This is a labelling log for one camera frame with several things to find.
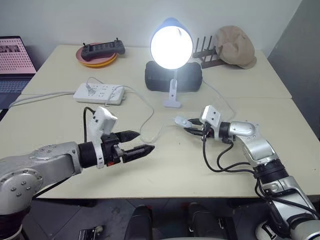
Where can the white desk lamp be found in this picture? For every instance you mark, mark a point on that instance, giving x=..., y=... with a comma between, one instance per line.
x=171, y=48

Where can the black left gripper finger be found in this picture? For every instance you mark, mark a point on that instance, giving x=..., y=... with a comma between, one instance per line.
x=140, y=151
x=128, y=135

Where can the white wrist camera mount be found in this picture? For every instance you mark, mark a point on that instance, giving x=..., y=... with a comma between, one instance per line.
x=210, y=116
x=102, y=120

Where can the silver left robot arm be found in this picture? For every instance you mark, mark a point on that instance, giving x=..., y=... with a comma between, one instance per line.
x=30, y=165

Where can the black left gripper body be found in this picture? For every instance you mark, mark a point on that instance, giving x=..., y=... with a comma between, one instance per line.
x=110, y=150

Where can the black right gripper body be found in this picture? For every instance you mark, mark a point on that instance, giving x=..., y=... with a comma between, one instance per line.
x=207, y=129

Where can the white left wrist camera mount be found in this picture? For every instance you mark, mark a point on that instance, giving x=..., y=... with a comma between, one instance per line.
x=102, y=120

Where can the dark wooden peg rack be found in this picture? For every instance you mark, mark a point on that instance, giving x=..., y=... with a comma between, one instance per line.
x=206, y=56

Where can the beige newsboy cap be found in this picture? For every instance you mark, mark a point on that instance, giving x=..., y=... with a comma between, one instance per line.
x=235, y=48

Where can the dark rounded shape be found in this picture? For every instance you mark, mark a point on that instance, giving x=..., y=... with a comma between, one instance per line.
x=138, y=222
x=202, y=220

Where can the black handheld controller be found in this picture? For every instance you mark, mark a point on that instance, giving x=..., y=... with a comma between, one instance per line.
x=102, y=48

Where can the white power strip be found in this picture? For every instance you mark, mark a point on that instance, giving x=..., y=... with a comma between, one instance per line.
x=100, y=93

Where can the open laptop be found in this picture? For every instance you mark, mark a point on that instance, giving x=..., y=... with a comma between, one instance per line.
x=13, y=62

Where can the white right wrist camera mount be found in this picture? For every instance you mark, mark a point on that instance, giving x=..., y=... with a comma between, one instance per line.
x=210, y=116

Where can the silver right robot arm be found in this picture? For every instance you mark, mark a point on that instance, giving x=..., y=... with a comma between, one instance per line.
x=260, y=150

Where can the yellow plate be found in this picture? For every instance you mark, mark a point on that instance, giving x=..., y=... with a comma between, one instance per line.
x=97, y=65

